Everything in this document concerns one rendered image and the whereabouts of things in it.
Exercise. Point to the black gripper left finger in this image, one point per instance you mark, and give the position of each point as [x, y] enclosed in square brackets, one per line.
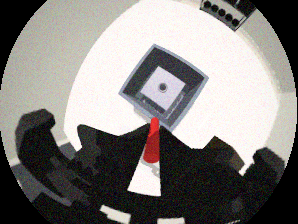
[126, 149]

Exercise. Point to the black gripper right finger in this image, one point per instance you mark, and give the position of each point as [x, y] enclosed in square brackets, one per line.
[177, 159]

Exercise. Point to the red peg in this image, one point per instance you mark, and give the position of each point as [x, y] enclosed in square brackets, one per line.
[152, 144]

